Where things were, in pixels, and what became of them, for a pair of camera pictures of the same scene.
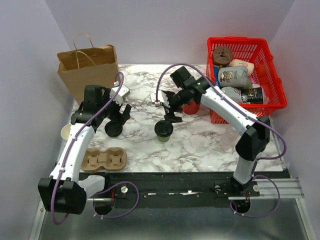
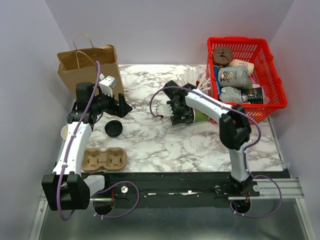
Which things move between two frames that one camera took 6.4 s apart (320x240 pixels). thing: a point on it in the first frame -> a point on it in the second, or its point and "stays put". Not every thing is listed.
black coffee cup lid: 113,129 stays put
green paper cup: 163,140 -> 198,116
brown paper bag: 80,68 stays put
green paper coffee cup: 65,131 stays put
